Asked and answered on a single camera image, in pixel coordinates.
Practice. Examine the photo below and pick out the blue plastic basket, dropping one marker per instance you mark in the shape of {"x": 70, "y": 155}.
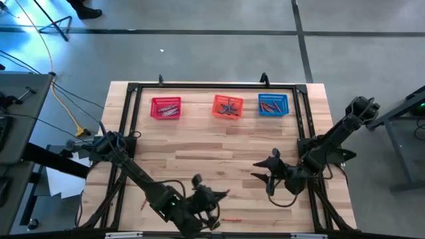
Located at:
{"x": 284, "y": 111}

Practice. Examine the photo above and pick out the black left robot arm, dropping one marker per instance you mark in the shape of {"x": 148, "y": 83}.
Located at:
{"x": 133, "y": 166}

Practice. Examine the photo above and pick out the silver hinge bracket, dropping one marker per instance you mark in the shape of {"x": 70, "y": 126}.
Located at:
{"x": 308, "y": 236}
{"x": 123, "y": 235}

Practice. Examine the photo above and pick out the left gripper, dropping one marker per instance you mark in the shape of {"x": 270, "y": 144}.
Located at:
{"x": 204, "y": 200}

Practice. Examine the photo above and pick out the black support beam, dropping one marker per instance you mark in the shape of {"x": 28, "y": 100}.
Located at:
{"x": 56, "y": 161}

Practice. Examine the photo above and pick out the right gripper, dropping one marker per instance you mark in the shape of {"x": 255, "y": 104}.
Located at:
{"x": 287, "y": 174}

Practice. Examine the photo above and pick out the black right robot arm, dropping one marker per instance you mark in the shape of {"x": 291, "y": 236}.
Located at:
{"x": 335, "y": 136}

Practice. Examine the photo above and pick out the black aluminium table frame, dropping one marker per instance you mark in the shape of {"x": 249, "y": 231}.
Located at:
{"x": 216, "y": 86}

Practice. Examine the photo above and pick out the black clamp tool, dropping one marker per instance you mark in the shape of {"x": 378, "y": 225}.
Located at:
{"x": 10, "y": 99}

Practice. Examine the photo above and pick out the red plastic basket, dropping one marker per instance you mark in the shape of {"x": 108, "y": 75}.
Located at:
{"x": 156, "y": 113}

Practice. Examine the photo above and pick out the black tripod stand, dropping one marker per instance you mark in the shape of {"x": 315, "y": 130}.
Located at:
{"x": 53, "y": 23}

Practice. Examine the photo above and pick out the gray side table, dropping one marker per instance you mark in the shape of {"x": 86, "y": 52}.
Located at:
{"x": 13, "y": 199}
{"x": 33, "y": 132}

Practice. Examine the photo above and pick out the black caster wheel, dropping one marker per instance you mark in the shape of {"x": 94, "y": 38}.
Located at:
{"x": 33, "y": 224}

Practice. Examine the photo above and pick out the person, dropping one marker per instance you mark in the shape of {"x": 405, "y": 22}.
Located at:
{"x": 86, "y": 11}

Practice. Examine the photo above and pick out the orange plastic basket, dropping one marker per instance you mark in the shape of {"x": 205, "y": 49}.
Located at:
{"x": 217, "y": 113}

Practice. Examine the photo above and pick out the yellow plug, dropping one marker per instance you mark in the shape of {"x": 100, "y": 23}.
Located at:
{"x": 81, "y": 131}

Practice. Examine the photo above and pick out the white paper sheet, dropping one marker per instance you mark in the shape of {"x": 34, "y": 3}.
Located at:
{"x": 63, "y": 186}

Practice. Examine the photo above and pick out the black frame clamp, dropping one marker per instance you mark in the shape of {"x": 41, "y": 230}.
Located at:
{"x": 160, "y": 79}
{"x": 264, "y": 79}

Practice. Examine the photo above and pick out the gray metal table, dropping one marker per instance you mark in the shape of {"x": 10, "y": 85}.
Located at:
{"x": 400, "y": 152}

